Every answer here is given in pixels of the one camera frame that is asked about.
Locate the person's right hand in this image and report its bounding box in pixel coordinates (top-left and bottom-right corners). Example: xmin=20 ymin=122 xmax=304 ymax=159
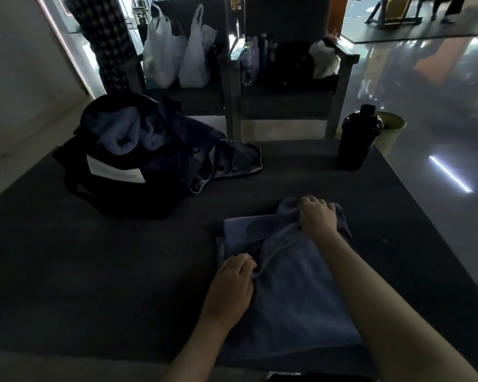
xmin=299 ymin=195 xmax=340 ymax=245

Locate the person's left hand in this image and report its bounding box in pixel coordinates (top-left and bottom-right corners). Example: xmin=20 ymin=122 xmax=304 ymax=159
xmin=200 ymin=253 xmax=258 ymax=325

